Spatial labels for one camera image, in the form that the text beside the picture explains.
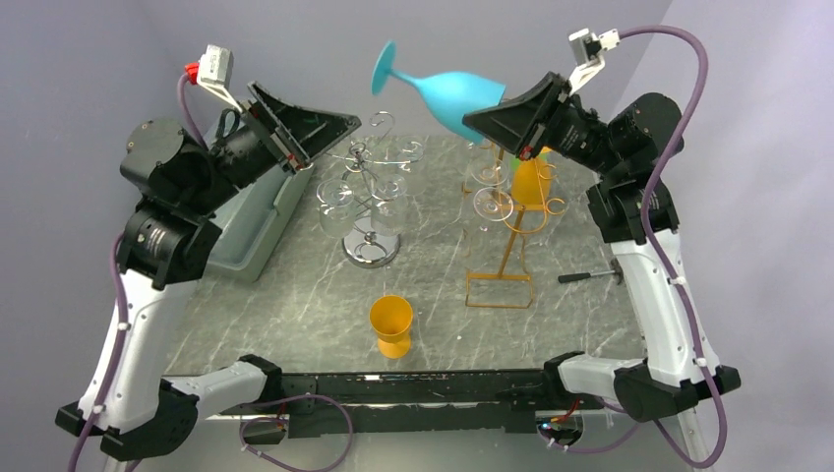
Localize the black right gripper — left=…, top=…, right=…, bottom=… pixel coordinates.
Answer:
left=463, top=70, right=627, bottom=179

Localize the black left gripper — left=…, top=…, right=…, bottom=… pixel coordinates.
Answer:
left=183, top=80, right=360, bottom=217

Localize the orange plastic wine glass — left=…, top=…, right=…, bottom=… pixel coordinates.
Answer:
left=510, top=147, right=552, bottom=206
left=369, top=295, right=414, bottom=359

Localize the blue plastic wine glass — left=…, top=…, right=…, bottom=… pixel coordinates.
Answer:
left=370, top=40, right=506, bottom=145

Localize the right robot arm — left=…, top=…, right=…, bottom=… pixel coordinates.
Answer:
left=462, top=73, right=742, bottom=423

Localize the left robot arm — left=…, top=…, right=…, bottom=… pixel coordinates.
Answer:
left=55, top=82, right=361, bottom=467

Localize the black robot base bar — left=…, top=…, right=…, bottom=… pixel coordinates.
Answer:
left=226, top=369, right=601, bottom=439

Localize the clear wine glass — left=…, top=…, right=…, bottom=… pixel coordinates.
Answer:
left=466, top=155, right=510, bottom=191
left=470, top=188, right=514, bottom=231

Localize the translucent green storage box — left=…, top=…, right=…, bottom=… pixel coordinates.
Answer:
left=206, top=167, right=313, bottom=282

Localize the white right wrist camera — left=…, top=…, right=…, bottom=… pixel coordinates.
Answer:
left=568, top=29, right=621, bottom=94

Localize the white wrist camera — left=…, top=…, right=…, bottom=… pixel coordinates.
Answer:
left=568, top=29, right=621, bottom=94
left=184, top=44, right=242, bottom=111

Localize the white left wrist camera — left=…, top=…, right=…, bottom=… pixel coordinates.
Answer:
left=184, top=44, right=242, bottom=111

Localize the chrome wire glass rack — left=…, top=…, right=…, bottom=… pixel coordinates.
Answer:
left=316, top=140, right=425, bottom=269

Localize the gold wire glass rack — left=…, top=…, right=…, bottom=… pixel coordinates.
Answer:
left=461, top=144, right=566, bottom=309

